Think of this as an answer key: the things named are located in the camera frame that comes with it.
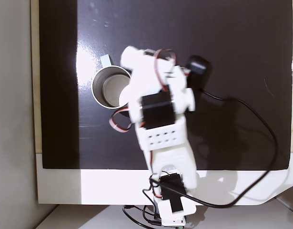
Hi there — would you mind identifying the pale green steel mug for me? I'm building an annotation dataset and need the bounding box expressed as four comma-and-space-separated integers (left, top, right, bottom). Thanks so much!
91, 54, 134, 109

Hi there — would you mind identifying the black table mat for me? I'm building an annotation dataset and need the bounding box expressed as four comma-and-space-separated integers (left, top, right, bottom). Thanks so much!
38, 0, 293, 171

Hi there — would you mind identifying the red white servo cable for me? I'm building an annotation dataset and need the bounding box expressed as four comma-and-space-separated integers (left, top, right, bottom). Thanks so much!
109, 107, 133, 133
152, 48, 177, 93

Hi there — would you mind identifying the black camera box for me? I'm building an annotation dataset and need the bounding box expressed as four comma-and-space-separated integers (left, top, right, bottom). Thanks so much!
185, 55, 212, 89

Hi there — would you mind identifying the black power cable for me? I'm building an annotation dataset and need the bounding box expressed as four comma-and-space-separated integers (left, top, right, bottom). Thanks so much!
121, 204, 162, 227

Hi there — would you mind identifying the black camera cable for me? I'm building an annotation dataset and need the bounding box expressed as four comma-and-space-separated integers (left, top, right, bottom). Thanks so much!
142, 87, 280, 209

